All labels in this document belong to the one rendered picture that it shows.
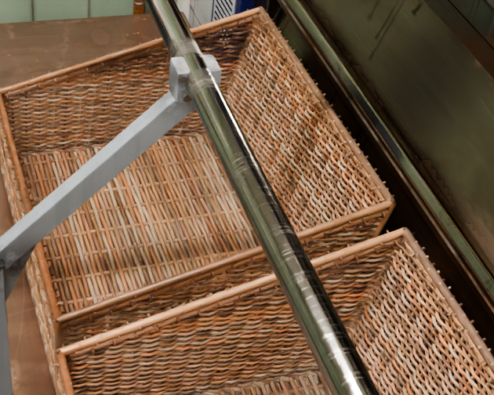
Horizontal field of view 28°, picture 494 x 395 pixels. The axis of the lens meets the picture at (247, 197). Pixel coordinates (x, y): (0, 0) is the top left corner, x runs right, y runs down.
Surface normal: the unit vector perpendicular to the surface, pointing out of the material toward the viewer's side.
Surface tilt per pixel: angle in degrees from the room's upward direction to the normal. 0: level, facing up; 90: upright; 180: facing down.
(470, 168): 70
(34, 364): 0
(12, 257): 90
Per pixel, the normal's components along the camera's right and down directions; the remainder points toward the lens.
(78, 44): 0.11, -0.77
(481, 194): -0.85, -0.15
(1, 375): 0.31, 0.63
